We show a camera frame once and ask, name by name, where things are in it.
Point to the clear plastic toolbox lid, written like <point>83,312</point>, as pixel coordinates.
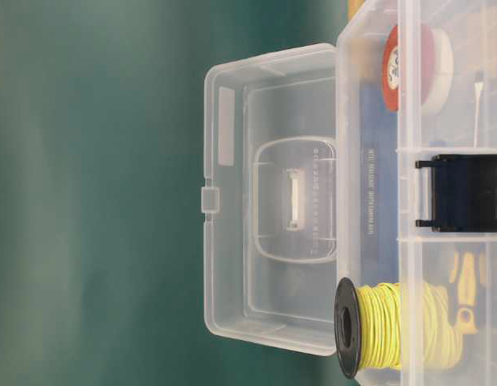
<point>269,199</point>

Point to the clear plastic toolbox body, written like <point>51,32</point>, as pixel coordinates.
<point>424,56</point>

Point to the black toolbox latch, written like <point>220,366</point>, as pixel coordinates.
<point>463,193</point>

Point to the blue flat package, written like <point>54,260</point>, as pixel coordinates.
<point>378,139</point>

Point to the yellow wire spool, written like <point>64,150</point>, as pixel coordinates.
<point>368,328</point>

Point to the yellow black handled nipper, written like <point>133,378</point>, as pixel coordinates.
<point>467,291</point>

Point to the white handled small screwdriver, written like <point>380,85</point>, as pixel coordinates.
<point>478,91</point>

